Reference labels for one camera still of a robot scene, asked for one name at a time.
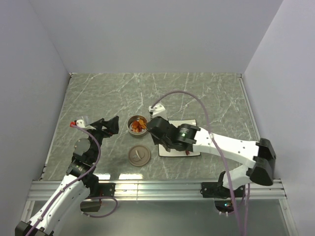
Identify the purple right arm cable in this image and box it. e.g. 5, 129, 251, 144
151, 90, 251, 236

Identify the beige round container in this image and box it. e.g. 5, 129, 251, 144
127, 115, 148, 138

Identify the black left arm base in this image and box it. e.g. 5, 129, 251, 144
80, 182, 116, 212

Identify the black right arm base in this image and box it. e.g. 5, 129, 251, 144
200, 171, 231, 199

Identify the aluminium table edge rail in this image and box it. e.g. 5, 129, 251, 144
26, 179, 288, 200

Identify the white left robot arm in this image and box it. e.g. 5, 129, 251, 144
15, 116, 119, 236

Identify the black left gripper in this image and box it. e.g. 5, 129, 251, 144
85, 116, 118, 161

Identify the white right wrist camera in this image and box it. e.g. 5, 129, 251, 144
148, 103, 168, 120

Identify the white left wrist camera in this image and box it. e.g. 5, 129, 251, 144
70, 116, 95, 129

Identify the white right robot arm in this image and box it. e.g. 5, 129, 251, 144
147, 117, 276, 197

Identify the beige round lid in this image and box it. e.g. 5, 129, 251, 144
128, 145, 151, 167

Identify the orange chicken drumstick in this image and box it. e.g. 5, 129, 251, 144
131, 119, 147, 133

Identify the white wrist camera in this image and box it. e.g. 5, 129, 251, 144
70, 116, 95, 129
148, 103, 168, 120

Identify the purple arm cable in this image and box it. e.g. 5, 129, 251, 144
151, 90, 251, 236
18, 124, 118, 236

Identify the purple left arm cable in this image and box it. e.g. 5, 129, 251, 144
18, 124, 118, 236

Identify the white rectangular plate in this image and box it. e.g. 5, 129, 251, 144
158, 119, 201, 157

